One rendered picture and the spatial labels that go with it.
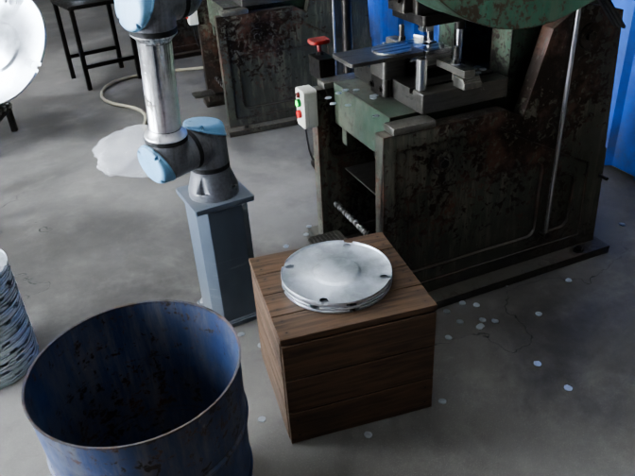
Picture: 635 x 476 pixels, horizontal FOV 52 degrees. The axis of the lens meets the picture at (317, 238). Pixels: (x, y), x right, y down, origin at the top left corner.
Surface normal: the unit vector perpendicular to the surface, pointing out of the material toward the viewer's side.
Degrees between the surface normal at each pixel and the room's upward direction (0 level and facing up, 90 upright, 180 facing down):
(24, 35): 54
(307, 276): 0
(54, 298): 0
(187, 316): 88
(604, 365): 0
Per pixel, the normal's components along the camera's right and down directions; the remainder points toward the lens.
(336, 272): -0.05, -0.85
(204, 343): -0.50, 0.44
